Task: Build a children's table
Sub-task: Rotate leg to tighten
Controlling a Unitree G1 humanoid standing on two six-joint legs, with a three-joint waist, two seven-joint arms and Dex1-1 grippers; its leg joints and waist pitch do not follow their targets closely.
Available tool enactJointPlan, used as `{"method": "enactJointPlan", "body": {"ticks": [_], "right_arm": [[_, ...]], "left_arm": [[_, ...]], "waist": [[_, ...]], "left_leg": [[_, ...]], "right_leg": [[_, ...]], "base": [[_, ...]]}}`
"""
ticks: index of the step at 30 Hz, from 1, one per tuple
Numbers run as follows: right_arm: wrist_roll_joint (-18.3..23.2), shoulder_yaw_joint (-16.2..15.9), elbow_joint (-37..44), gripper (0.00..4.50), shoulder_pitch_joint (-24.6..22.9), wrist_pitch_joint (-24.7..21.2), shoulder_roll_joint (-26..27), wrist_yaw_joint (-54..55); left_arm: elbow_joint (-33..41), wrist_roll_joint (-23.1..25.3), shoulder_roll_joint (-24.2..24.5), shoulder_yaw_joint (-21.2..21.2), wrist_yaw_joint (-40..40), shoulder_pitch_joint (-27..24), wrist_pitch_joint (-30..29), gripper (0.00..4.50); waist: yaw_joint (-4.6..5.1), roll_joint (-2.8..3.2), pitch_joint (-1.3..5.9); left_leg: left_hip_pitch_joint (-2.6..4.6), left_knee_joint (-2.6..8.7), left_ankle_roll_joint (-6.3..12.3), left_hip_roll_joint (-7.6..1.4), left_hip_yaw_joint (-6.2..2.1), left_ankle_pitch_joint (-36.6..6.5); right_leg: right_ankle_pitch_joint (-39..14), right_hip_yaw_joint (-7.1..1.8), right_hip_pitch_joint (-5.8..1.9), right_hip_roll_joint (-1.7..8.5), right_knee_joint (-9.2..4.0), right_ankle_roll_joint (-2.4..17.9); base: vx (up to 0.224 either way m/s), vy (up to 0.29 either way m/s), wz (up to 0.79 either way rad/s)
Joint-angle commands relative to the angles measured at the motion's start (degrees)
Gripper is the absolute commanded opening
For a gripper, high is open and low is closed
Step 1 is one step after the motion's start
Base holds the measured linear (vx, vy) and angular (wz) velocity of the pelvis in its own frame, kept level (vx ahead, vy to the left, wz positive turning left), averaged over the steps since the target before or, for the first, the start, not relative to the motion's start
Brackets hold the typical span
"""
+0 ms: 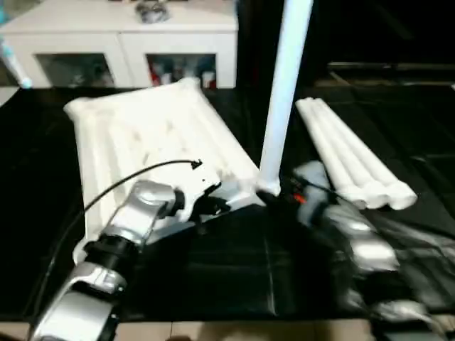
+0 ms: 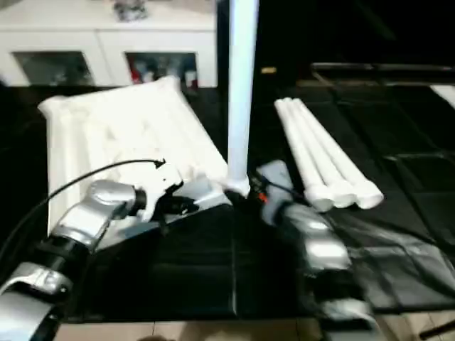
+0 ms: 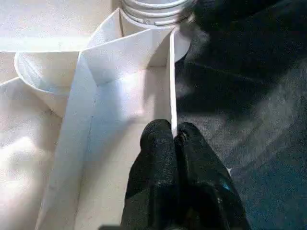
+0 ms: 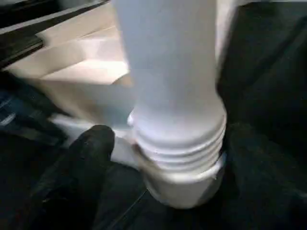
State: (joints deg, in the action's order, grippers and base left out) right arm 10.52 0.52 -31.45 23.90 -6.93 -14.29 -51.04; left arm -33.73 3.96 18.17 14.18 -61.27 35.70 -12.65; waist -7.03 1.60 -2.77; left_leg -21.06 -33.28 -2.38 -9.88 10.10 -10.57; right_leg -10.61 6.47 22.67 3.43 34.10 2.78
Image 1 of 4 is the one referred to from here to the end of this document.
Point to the white plastic table leg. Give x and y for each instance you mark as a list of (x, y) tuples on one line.
[(353, 142), (338, 142), (284, 92), (323, 142)]

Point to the white plastic table top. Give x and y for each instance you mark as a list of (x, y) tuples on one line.
[(142, 128)]

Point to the black work mat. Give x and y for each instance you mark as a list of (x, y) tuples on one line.
[(227, 270)]

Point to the red bottle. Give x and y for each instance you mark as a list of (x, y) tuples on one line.
[(159, 72)]

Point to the black flat bar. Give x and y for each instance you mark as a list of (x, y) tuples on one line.
[(398, 68)]

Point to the black bundle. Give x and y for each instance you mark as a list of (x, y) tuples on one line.
[(152, 9)]

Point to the white cabinet with glass doors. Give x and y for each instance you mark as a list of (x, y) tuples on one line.
[(85, 25)]

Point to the white board strip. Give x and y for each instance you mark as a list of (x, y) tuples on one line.
[(6, 94)]

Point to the teal plastic tube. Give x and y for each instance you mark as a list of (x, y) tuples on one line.
[(13, 64)]

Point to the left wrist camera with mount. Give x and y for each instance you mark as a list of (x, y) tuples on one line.
[(199, 186)]

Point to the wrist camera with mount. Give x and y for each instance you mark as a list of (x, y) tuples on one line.
[(199, 186), (311, 174)]

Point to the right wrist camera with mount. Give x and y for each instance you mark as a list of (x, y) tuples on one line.
[(311, 174)]

